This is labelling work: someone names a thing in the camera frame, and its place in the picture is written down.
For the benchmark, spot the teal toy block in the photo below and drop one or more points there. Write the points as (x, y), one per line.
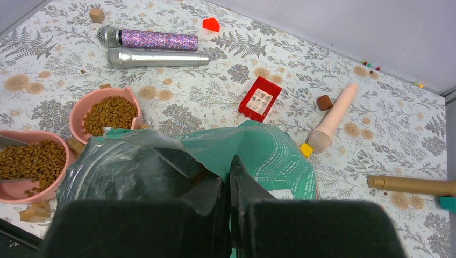
(446, 203)

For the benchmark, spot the red toy block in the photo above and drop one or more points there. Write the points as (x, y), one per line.
(211, 24)

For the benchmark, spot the red window brick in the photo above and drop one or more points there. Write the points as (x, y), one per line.
(259, 100)

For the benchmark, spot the brown kibble in near bowl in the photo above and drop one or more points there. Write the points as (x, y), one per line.
(44, 161)

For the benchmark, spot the purple glitter toy microphone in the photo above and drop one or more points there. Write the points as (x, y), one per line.
(112, 37)

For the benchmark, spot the green pet food bag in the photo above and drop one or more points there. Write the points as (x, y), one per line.
(149, 165)

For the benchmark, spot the metal food scoop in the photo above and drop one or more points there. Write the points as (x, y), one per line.
(10, 142)

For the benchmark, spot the brown kibble in far bowl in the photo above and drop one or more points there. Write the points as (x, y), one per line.
(113, 111)

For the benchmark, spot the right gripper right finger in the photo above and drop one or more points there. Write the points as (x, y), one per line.
(263, 226)

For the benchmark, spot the pink pet bowl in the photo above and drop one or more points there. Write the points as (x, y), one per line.
(85, 103)
(13, 192)

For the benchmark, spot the near pink pet bowl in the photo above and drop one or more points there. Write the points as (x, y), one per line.
(13, 192)

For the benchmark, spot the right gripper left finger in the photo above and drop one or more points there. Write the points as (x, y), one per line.
(194, 225)

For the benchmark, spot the tan wooden cube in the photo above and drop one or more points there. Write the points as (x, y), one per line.
(97, 15)

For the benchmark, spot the brown cube block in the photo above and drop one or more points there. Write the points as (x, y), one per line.
(324, 103)

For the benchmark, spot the yellow cube block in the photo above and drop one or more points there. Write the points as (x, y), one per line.
(306, 150)

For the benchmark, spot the tan block by near bowl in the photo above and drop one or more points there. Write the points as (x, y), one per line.
(36, 213)

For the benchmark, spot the silver toy microphone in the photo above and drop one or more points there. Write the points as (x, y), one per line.
(126, 58)

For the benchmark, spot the gold toy microphone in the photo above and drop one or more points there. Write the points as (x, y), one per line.
(413, 185)

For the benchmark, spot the brown kibble in bowl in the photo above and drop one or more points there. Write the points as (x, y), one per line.
(44, 161)
(113, 111)

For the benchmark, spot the far pink pet bowl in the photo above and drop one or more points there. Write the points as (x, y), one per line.
(85, 103)

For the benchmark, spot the floral table mat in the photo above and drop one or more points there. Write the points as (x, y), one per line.
(394, 128)

